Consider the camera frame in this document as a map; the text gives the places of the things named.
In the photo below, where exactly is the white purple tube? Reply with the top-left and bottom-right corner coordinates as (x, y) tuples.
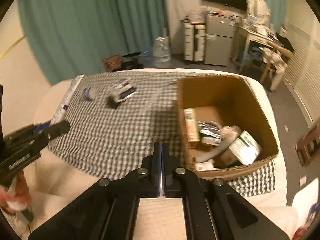
(48, 74), (85, 145)

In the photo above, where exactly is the person's left hand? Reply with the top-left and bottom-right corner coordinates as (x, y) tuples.
(1, 170), (32, 214)

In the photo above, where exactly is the clear plastic water bottle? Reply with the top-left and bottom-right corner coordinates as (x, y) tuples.
(81, 87), (98, 101)

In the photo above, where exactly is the white green small box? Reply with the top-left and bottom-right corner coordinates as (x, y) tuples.
(220, 131), (261, 166)

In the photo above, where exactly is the black crumpled bag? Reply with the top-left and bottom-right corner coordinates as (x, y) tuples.
(106, 96), (120, 109)

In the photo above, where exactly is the checkered grey white bedsheet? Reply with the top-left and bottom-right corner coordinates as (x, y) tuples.
(49, 71), (276, 197)

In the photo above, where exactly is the white foam roll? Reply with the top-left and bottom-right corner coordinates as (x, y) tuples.
(195, 126), (241, 163)

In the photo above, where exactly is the brown cardboard box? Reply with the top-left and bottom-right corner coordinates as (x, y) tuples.
(176, 75), (280, 180)

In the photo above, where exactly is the white blue plastic package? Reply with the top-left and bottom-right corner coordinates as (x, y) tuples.
(109, 79), (137, 103)

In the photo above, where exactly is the brown patterned box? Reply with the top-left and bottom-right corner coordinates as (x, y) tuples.
(103, 55), (122, 72)

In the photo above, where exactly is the green curtain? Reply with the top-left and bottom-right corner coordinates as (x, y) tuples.
(18, 0), (168, 85)

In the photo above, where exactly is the large water jug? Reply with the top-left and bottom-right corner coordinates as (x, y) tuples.
(153, 36), (171, 68)

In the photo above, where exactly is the white suitcase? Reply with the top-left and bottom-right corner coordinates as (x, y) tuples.
(183, 22), (206, 62)

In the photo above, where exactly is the white desk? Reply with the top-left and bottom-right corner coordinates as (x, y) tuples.
(235, 17), (295, 92)

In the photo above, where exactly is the grey mini fridge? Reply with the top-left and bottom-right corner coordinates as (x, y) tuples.
(204, 14), (235, 66)

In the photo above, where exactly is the white gripper handle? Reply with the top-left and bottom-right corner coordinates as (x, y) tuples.
(4, 177), (34, 222)

